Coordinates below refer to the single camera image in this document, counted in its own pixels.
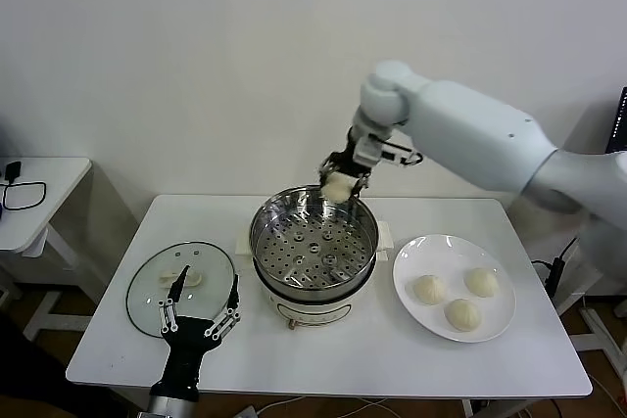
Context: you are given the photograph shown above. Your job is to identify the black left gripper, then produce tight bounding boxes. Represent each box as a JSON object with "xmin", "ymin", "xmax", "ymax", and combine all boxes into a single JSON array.
[{"xmin": 149, "ymin": 264, "xmax": 244, "ymax": 399}]

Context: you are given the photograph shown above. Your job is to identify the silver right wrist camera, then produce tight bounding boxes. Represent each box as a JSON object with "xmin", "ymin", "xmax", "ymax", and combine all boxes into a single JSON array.
[{"xmin": 353, "ymin": 136, "xmax": 412, "ymax": 167}]

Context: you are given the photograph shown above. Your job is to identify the small white side table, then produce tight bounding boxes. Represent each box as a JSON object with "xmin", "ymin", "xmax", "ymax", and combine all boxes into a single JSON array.
[{"xmin": 0, "ymin": 157, "xmax": 94, "ymax": 302}]

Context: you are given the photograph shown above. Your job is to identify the round white plate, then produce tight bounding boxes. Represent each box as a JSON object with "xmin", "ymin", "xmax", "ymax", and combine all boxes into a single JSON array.
[{"xmin": 391, "ymin": 233, "xmax": 517, "ymax": 344}]

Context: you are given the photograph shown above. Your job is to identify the perforated steel steamer basket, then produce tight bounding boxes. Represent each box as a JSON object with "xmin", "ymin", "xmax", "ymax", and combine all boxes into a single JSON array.
[{"xmin": 248, "ymin": 184, "xmax": 381, "ymax": 293}]

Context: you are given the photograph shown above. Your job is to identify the white steamed baozi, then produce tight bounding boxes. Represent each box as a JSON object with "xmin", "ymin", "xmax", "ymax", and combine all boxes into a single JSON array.
[
  {"xmin": 412, "ymin": 274, "xmax": 449, "ymax": 306},
  {"xmin": 320, "ymin": 171, "xmax": 355, "ymax": 204},
  {"xmin": 463, "ymin": 267, "xmax": 502, "ymax": 299},
  {"xmin": 444, "ymin": 298, "xmax": 484, "ymax": 332}
]

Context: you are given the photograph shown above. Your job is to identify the white electric cooker pot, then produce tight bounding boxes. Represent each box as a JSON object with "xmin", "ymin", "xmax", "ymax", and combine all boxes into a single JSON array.
[{"xmin": 235, "ymin": 221, "xmax": 395, "ymax": 331}]

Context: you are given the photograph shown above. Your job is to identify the round glass pot lid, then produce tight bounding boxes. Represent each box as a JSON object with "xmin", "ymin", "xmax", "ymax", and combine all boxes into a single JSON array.
[{"xmin": 125, "ymin": 240, "xmax": 238, "ymax": 340}]

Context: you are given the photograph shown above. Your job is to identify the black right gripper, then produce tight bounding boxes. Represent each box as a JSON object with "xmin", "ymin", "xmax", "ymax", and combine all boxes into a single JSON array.
[{"xmin": 317, "ymin": 126, "xmax": 371, "ymax": 202}]

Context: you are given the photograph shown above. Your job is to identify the white desk with laptop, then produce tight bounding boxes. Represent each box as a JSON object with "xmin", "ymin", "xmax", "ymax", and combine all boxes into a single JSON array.
[{"xmin": 555, "ymin": 285, "xmax": 627, "ymax": 355}]

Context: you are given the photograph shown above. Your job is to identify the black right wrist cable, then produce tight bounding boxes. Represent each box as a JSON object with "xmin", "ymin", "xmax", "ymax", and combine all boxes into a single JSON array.
[{"xmin": 391, "ymin": 142, "xmax": 426, "ymax": 167}]

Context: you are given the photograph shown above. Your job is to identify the dark open laptop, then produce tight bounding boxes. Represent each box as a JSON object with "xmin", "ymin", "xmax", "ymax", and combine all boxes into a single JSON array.
[{"xmin": 604, "ymin": 86, "xmax": 627, "ymax": 155}]

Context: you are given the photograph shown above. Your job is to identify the black looped cable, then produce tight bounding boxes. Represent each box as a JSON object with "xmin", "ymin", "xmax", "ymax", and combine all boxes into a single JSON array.
[{"xmin": 0, "ymin": 177, "xmax": 49, "ymax": 213}]

